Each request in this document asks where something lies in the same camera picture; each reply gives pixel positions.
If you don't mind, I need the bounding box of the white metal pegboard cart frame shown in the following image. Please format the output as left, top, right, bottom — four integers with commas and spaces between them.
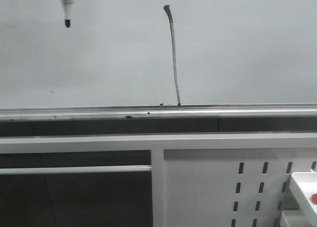
0, 132, 317, 227

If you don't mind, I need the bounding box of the small red object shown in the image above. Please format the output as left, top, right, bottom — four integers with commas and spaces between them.
311, 193, 317, 204

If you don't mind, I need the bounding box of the white plastic tray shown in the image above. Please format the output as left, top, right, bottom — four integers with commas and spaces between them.
289, 172, 317, 227

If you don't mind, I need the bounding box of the white taped whiteboard marker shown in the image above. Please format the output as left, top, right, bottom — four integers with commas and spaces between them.
60, 0, 74, 28

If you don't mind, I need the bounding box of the white whiteboard with aluminium frame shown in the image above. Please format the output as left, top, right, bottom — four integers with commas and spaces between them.
0, 0, 317, 109

